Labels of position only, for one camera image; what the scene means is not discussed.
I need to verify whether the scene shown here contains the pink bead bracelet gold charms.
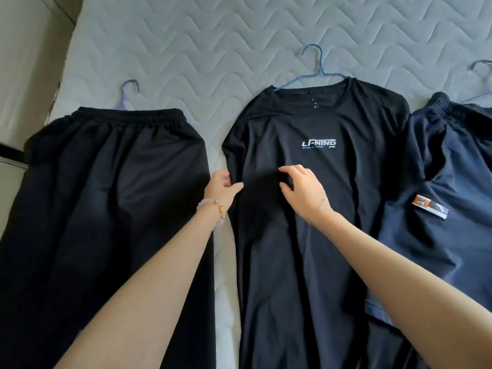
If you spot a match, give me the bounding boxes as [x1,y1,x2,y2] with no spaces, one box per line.
[197,199,228,227]

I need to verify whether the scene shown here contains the black Li-Ning t-shirt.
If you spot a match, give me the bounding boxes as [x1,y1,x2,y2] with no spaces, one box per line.
[222,77,420,369]

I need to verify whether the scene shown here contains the person's right forearm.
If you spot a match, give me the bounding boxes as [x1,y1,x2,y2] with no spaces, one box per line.
[311,211,492,369]

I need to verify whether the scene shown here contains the pale lilac wire hanger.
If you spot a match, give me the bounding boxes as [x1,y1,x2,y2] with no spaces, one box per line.
[115,79,140,111]

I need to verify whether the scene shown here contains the person's right hand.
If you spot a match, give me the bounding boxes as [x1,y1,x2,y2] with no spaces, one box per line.
[278,164,334,227]

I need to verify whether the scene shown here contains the blue wire hanger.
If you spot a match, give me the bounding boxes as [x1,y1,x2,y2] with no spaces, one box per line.
[273,44,349,91]

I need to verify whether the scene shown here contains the person's left hand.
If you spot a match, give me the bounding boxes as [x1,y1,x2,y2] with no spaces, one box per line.
[202,171,245,212]

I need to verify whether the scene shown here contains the navy shorts with print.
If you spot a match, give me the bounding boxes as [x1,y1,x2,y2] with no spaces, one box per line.
[365,92,492,327]

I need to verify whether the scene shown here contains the grey quilted mattress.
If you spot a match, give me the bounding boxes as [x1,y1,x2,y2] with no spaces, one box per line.
[48,0,492,369]

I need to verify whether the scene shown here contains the dark purple wire hanger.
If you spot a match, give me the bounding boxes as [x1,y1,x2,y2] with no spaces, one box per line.
[459,60,492,106]

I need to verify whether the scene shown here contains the person's left forearm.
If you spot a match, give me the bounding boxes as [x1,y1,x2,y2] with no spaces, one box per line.
[55,211,228,369]

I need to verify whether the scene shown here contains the black shorts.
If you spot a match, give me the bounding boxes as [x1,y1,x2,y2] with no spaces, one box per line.
[0,106,216,369]

